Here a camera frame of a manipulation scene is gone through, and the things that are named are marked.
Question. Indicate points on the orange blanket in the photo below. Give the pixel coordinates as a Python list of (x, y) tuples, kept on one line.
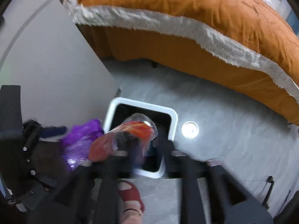
[(186, 16)]

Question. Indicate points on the person's foot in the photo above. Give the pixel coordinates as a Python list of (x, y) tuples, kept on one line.
[(130, 217)]

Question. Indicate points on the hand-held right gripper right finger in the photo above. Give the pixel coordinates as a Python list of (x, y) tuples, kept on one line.
[(186, 182)]

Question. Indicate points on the black bed leg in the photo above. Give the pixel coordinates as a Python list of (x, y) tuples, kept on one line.
[(154, 64)]

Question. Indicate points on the red slipper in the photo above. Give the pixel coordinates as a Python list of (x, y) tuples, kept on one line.
[(133, 193)]

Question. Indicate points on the purple snack packet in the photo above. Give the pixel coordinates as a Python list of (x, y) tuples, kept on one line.
[(81, 140)]

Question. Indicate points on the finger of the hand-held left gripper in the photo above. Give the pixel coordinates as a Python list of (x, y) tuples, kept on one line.
[(55, 130)]

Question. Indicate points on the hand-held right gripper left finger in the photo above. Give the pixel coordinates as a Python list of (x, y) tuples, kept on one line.
[(109, 182)]

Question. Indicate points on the white trash bin black liner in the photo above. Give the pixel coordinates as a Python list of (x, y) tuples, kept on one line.
[(140, 102)]

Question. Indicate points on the clear plastic cup orange print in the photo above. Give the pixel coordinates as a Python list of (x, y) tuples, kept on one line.
[(140, 128)]

